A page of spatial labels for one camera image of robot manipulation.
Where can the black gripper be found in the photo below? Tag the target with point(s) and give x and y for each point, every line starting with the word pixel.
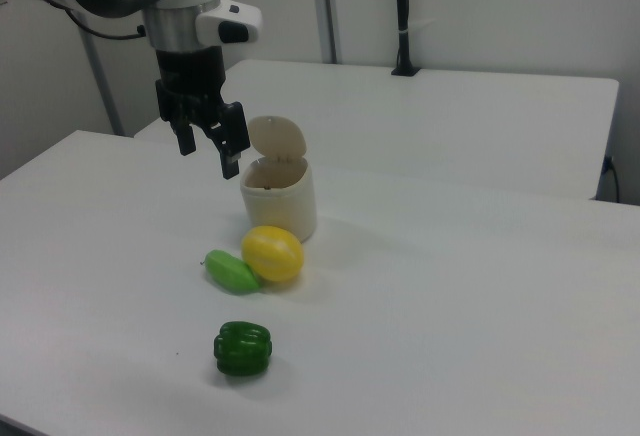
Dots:
pixel 190 76

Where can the cream garbage bin lid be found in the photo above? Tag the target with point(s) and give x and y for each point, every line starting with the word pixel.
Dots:
pixel 277 136

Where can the cream plastic garbage bin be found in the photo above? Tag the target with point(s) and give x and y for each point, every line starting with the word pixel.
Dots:
pixel 280 206

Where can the yellow toy melon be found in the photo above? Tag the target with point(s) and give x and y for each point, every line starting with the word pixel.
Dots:
pixel 272 254

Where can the light green toy fruit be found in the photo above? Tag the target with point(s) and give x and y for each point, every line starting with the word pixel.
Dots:
pixel 230 272

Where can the dark green toy bell pepper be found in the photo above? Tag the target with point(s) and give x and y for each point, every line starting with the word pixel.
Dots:
pixel 243 348

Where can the white table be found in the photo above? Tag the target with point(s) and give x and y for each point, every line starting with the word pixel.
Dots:
pixel 425 116

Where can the grey partition post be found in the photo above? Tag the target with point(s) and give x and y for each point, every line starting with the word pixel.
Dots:
pixel 327 6
pixel 102 86

